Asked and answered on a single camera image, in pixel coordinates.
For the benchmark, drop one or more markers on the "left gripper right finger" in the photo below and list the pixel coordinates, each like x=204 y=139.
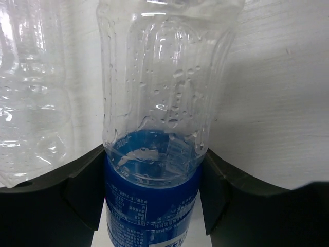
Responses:
x=241 y=210

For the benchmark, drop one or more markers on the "clear unlabelled plastic bottle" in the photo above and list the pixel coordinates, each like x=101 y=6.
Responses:
x=36 y=129

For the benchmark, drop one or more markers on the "clear bottle with blue label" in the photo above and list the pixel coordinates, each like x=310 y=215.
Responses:
x=161 y=67

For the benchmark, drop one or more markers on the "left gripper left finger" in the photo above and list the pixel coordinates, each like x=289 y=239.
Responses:
x=60 y=208

